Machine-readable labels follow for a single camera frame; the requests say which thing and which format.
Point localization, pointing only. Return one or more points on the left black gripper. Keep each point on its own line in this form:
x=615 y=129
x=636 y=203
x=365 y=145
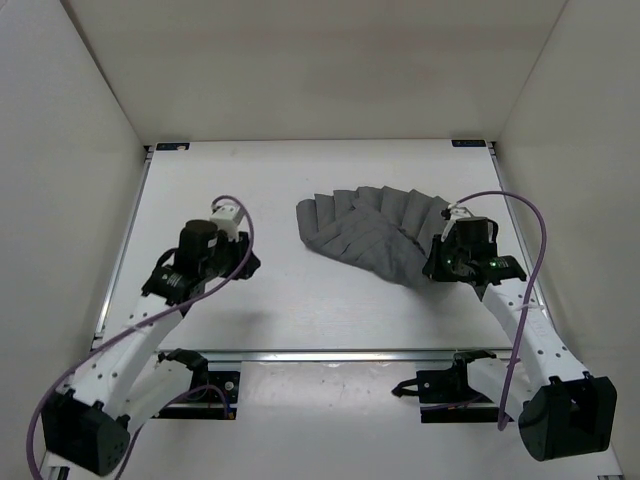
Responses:
x=252 y=264

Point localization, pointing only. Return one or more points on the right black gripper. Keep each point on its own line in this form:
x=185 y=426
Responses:
x=433 y=269

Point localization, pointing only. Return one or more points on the grey pleated skirt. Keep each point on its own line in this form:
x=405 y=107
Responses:
x=385 y=231

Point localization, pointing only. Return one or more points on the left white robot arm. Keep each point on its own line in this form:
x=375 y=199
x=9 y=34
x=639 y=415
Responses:
x=91 y=424

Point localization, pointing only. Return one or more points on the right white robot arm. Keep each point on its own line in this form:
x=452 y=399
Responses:
x=561 y=409

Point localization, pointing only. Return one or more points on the right blue corner sticker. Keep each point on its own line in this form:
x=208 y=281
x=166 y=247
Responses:
x=468 y=143

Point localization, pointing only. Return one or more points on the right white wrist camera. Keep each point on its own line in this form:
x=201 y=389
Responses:
x=455 y=211

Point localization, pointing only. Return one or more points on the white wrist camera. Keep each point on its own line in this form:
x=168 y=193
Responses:
x=227 y=218
x=455 y=211

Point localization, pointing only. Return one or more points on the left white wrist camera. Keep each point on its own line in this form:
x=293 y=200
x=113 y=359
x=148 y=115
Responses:
x=227 y=218

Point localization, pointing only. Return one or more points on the front aluminium rail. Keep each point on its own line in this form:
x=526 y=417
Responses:
x=328 y=356

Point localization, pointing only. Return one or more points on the right aluminium table rail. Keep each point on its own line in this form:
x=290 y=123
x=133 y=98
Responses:
x=503 y=181

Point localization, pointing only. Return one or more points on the aluminium table rail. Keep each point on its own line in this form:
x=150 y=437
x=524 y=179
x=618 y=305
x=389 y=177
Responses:
x=107 y=299
x=503 y=181

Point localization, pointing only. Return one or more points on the left aluminium table rail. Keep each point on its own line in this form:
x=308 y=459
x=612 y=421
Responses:
x=107 y=299

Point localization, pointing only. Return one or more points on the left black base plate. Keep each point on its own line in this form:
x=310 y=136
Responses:
x=215 y=398

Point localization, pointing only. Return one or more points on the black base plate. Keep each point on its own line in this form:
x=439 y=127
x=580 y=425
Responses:
x=215 y=398
x=445 y=396

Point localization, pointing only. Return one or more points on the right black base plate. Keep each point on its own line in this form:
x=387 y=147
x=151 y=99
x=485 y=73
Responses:
x=445 y=396

